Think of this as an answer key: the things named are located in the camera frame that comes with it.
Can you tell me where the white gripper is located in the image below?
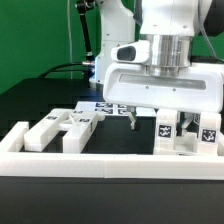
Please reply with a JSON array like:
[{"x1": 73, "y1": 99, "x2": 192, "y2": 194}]
[{"x1": 103, "y1": 63, "x2": 223, "y2": 136}]

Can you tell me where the white chair seat part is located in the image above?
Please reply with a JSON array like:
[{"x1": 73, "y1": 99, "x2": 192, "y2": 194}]
[{"x1": 153, "y1": 132, "x2": 224, "y2": 156}]

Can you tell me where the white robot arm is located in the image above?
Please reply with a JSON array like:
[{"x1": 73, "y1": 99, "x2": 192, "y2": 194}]
[{"x1": 94, "y1": 0, "x2": 224, "y2": 115}]

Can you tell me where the white tag sheet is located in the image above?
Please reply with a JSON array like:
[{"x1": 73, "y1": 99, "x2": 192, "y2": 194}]
[{"x1": 75, "y1": 101, "x2": 156, "y2": 117}]

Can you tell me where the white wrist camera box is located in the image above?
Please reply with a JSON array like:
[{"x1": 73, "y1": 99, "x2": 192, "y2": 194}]
[{"x1": 111, "y1": 40, "x2": 150, "y2": 64}]

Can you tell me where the white chair back frame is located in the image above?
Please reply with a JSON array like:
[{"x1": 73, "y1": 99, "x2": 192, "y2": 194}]
[{"x1": 24, "y1": 108, "x2": 101, "y2": 154}]

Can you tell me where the black cable bundle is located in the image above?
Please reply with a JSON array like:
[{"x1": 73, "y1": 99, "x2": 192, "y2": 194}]
[{"x1": 38, "y1": 61, "x2": 98, "y2": 80}]

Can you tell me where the black jointed camera mount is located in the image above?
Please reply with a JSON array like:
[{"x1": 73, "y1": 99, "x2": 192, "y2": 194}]
[{"x1": 75, "y1": 0, "x2": 96, "y2": 62}]

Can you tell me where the white U-shaped fence frame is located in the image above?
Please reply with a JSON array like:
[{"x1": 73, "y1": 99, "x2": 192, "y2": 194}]
[{"x1": 0, "y1": 122, "x2": 224, "y2": 180}]

